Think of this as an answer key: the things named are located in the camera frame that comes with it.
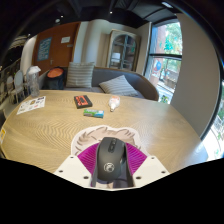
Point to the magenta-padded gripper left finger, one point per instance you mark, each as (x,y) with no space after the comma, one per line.
(75,168)

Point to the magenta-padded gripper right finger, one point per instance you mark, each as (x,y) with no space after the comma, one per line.
(146,168)

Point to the black computer mouse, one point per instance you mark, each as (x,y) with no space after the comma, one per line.
(111,158)

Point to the small green pack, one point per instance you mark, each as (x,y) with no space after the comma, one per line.
(93,113)

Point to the black box with red print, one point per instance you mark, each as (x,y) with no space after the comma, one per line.
(82,101)

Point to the white plastic tube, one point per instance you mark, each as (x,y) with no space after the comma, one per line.
(114,102)

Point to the white sticker sheet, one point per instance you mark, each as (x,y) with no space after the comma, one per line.
(31,105)

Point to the curved black-framed window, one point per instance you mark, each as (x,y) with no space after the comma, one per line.
(216,133)

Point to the flat striped grey cushion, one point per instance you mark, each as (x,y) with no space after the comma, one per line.
(118,86)

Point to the black and orange backpack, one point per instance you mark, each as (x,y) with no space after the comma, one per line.
(55,79)

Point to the upright striped grey cushion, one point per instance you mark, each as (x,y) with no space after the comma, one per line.
(80,75)

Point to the clear plastic bottle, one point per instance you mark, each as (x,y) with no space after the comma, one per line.
(33,83)

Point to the grey curved sofa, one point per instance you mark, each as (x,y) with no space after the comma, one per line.
(106,75)

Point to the group of white chairs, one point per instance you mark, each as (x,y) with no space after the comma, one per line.
(16,85)

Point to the tall black-framed window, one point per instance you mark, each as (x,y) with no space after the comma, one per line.
(165,63)

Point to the orange wooden door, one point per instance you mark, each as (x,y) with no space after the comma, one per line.
(60,53)

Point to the arched glass-door cabinet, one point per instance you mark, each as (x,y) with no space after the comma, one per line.
(123,50)

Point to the blue poster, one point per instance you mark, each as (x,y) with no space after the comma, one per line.
(44,49)

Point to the small white sign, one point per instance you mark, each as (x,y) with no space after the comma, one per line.
(65,39)

